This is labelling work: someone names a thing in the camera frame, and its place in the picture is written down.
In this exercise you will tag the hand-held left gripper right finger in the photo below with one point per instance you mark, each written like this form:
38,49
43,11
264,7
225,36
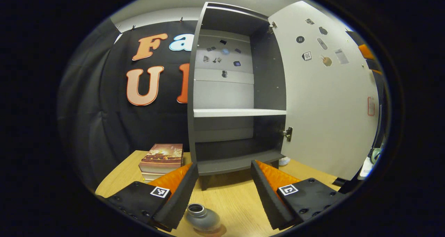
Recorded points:
266,198

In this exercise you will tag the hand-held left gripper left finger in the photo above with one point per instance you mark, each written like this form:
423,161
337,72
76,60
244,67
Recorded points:
179,198

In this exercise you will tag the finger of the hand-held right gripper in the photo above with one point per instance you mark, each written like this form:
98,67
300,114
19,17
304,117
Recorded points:
365,51

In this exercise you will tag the silver bottle with colourful label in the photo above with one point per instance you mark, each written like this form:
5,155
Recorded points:
205,219

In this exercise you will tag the brown coaster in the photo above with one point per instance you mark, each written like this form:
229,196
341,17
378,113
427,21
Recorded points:
212,232

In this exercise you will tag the white cabinet door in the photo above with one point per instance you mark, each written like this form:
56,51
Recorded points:
330,125

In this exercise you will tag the metal cabinet door hinge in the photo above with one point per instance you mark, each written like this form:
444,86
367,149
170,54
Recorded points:
288,133
272,26

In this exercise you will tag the pale book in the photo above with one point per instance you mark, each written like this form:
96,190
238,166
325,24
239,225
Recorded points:
151,176

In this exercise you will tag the small white object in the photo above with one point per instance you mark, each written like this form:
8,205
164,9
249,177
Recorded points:
284,160

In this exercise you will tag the book with fire cover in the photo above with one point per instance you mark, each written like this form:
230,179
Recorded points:
161,157

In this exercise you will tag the teal round object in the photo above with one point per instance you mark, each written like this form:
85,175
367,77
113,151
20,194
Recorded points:
375,156

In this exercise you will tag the white flat object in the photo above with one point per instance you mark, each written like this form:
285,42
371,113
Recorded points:
365,168

